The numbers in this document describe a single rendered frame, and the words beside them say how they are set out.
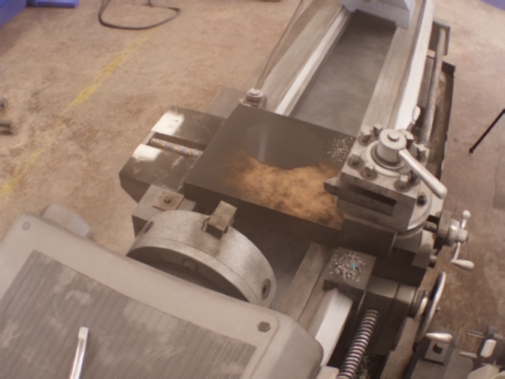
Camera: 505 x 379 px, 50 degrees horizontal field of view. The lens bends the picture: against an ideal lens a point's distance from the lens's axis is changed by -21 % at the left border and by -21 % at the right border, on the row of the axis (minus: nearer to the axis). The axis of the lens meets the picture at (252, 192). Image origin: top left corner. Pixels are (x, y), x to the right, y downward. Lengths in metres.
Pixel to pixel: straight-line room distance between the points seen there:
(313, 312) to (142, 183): 0.53
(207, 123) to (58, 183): 1.34
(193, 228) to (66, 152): 2.14
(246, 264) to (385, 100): 1.08
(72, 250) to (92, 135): 2.34
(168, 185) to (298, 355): 0.89
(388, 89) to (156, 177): 0.83
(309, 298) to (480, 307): 1.32
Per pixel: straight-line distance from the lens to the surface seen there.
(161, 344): 0.74
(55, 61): 3.92
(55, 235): 0.87
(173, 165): 1.63
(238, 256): 1.01
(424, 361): 2.13
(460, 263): 1.56
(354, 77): 2.27
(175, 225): 1.03
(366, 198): 1.28
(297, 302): 1.41
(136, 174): 1.62
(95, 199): 2.83
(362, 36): 2.57
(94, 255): 0.84
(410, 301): 1.50
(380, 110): 1.94
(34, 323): 0.78
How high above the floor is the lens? 1.97
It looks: 45 degrees down
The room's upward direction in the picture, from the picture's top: 3 degrees clockwise
